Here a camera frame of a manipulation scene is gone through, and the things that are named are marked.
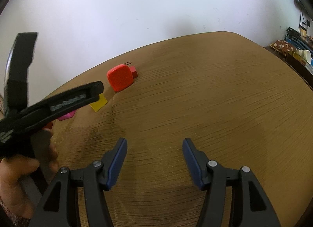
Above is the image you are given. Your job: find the pink rectangular block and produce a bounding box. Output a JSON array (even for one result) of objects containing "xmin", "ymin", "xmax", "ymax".
[{"xmin": 57, "ymin": 110, "xmax": 76, "ymax": 121}]

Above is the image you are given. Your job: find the yellow striped cube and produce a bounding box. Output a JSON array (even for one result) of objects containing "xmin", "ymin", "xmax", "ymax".
[{"xmin": 90, "ymin": 93, "xmax": 108, "ymax": 112}]

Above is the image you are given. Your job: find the clear box with red insert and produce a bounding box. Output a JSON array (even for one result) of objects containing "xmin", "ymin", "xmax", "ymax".
[{"xmin": 43, "ymin": 122, "xmax": 53, "ymax": 130}]

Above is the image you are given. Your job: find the small red block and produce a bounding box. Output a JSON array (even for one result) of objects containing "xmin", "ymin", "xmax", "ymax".
[{"xmin": 130, "ymin": 66, "xmax": 138, "ymax": 79}]

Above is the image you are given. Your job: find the person's left hand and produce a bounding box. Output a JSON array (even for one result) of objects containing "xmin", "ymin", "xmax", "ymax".
[{"xmin": 1, "ymin": 129, "xmax": 59, "ymax": 219}]

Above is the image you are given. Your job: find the white paper cup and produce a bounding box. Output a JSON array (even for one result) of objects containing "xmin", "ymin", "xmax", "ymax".
[{"xmin": 296, "ymin": 49, "xmax": 312, "ymax": 65}]

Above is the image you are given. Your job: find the cluttered side shelf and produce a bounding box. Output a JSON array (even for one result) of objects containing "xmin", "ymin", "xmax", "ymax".
[{"xmin": 265, "ymin": 28, "xmax": 312, "ymax": 80}]

